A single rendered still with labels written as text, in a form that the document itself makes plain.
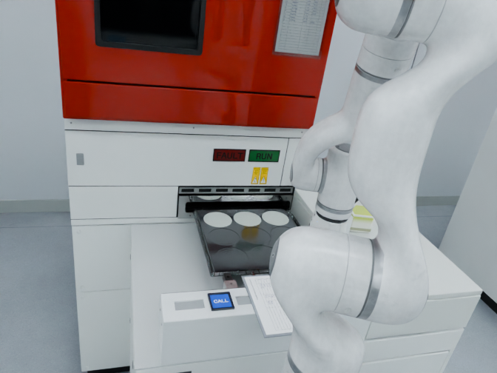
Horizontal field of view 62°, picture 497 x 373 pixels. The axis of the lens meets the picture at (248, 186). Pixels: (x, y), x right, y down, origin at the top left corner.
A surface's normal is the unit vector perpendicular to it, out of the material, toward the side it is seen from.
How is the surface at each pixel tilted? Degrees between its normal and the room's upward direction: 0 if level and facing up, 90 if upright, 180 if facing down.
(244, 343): 90
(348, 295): 82
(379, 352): 90
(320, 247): 28
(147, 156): 90
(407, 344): 90
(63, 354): 0
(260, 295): 0
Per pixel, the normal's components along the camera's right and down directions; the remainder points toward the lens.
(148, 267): 0.13, -0.89
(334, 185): -0.14, 0.43
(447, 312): 0.25, 0.46
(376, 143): -0.62, 0.11
